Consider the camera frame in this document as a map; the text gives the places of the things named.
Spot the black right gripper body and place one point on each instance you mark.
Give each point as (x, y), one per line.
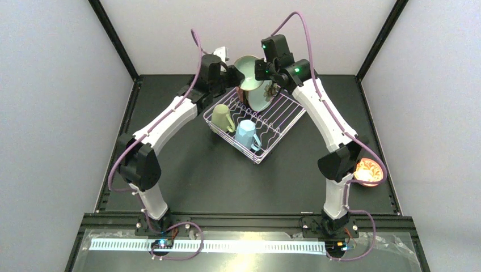
(259, 70)

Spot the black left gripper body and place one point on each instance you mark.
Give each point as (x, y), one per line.
(233, 77)

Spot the pink polka dot plate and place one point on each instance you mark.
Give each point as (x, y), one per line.
(241, 95)

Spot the green celadon bowl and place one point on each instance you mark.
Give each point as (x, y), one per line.
(246, 65)

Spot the green flower plate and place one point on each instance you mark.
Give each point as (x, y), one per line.
(259, 99)

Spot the cream mug green handle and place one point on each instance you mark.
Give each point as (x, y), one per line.
(221, 117)

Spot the white wire dish rack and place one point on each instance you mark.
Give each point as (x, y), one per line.
(272, 124)

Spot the white mug blue handle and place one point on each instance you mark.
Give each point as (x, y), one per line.
(246, 135)

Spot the orange floral bowl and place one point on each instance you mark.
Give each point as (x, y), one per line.
(369, 172)

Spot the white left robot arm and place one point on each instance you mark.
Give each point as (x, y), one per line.
(138, 164)

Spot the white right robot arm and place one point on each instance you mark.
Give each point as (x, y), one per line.
(344, 146)

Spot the white LED light strip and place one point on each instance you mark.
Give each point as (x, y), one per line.
(209, 246)

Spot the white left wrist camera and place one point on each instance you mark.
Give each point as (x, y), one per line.
(222, 53)

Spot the black right frame post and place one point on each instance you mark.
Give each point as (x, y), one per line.
(382, 36)

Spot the black frame post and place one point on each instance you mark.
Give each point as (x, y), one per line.
(382, 36)
(109, 29)

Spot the black left frame post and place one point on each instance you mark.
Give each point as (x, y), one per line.
(109, 29)

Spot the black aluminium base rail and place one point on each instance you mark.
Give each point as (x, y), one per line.
(119, 220)

